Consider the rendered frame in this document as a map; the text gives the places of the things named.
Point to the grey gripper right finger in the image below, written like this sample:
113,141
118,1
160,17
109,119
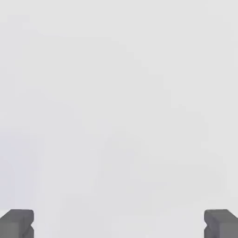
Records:
222,224

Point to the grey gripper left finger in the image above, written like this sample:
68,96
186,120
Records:
14,224

